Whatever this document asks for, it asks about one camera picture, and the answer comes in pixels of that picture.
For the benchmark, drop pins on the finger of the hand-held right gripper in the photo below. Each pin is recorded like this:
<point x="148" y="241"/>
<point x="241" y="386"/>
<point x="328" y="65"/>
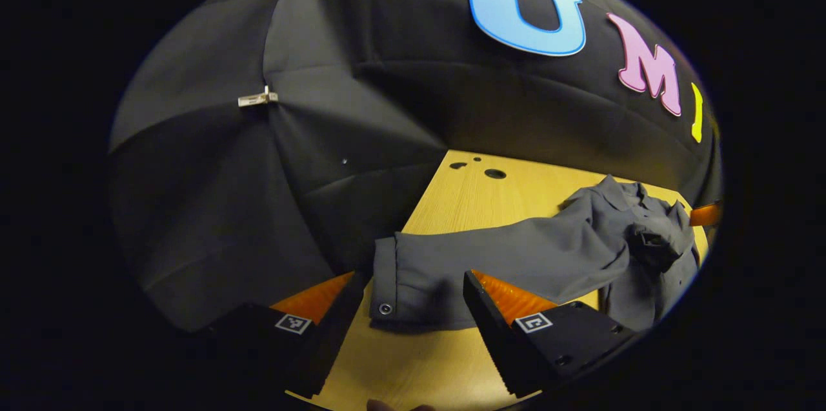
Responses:
<point x="705" y="215"/>

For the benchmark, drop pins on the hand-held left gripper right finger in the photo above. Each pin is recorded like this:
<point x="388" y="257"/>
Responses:
<point x="493" y="340"/>

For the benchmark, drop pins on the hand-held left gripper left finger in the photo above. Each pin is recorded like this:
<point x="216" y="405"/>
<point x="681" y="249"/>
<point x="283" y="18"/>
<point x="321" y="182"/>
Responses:
<point x="335" y="340"/>

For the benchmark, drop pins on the grey button-up shirt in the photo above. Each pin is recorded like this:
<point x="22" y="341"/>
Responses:
<point x="516" y="250"/>

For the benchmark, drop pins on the small silver clip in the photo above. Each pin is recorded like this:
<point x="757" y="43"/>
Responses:
<point x="258" y="98"/>

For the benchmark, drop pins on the black backdrop cloth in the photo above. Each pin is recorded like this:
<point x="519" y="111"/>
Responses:
<point x="322" y="43"/>

